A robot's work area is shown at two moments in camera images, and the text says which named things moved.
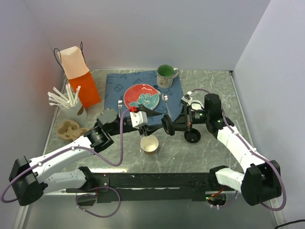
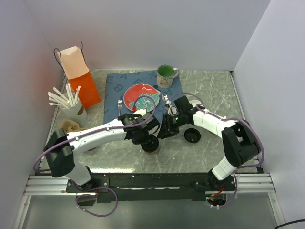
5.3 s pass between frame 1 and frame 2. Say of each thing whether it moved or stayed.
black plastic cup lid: stayed
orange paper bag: stayed
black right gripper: moved
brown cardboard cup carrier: stayed
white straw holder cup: stayed
